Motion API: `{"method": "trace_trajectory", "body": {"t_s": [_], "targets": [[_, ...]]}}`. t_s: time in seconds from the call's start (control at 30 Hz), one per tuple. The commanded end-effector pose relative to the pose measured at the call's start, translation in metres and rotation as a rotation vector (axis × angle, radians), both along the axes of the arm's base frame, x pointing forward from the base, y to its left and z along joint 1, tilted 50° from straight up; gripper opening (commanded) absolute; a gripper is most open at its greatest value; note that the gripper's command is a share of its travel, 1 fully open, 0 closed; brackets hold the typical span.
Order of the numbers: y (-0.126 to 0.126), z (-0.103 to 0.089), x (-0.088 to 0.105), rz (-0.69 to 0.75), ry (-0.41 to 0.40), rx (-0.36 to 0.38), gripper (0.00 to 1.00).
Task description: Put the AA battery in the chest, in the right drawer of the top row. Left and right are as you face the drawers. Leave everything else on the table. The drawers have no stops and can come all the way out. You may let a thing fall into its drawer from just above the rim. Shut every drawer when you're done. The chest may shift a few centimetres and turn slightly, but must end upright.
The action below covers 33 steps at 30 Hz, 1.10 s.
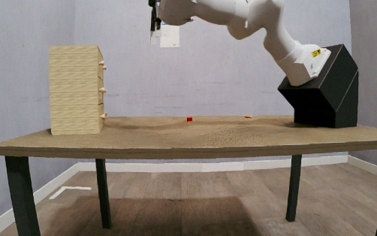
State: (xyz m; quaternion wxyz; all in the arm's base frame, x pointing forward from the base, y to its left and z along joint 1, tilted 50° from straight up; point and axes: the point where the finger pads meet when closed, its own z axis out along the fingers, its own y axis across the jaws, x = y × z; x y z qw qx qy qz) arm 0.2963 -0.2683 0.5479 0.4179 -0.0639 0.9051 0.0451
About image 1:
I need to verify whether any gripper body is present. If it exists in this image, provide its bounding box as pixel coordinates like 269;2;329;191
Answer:
148;0;161;10

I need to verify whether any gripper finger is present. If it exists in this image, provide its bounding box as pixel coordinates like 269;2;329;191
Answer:
150;11;156;44
152;2;161;38

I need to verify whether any light wood chest of drawers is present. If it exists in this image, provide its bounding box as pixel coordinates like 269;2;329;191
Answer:
49;44;103;135

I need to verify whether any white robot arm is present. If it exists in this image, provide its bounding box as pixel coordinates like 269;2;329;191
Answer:
158;0;330;86

